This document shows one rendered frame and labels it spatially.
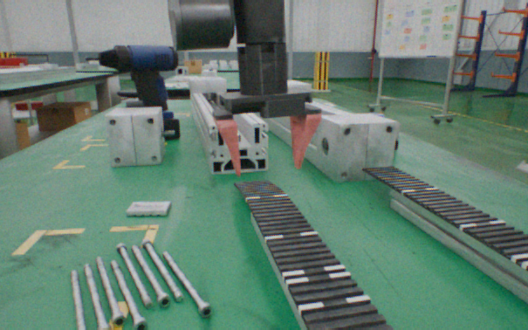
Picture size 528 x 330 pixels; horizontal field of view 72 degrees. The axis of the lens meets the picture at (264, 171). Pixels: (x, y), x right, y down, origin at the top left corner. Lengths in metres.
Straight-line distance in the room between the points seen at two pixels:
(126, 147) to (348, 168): 0.40
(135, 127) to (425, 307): 0.55
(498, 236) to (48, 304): 0.40
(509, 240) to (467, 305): 0.08
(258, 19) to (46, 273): 0.33
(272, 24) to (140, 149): 0.39
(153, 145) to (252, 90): 0.33
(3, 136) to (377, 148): 2.65
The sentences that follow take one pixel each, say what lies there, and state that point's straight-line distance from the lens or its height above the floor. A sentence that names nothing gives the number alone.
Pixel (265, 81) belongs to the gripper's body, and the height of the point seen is 0.95.
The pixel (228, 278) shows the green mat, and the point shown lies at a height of 0.78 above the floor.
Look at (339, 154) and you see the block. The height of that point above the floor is 0.83.
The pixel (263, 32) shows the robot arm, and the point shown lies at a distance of 0.42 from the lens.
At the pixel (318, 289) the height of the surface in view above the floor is 0.81.
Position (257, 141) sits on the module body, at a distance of 0.65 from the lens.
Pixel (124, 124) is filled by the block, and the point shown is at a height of 0.86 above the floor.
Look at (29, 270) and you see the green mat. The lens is 0.42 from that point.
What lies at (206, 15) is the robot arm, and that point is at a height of 1.01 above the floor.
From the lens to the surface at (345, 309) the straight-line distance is 0.26.
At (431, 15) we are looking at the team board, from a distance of 6.45.
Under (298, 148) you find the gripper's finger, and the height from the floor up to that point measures 0.86.
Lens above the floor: 0.97
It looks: 17 degrees down
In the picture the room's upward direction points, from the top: straight up
